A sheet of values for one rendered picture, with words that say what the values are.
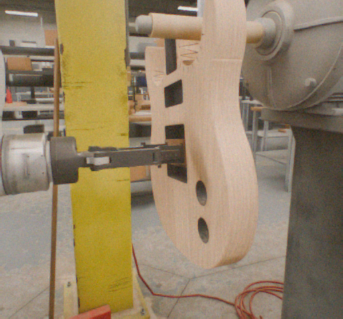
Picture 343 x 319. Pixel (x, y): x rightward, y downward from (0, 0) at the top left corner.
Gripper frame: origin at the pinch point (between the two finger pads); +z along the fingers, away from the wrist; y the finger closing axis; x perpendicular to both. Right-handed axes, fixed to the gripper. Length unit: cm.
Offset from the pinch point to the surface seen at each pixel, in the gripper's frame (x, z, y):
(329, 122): 4.0, 23.4, 11.9
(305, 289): -34.0, 31.8, -3.1
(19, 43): 132, -69, -389
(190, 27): 18.5, -0.1, 9.8
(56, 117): 12, -21, -88
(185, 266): -85, 51, -124
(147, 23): 18.6, -6.4, 9.4
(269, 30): 18.7, 13.0, 10.6
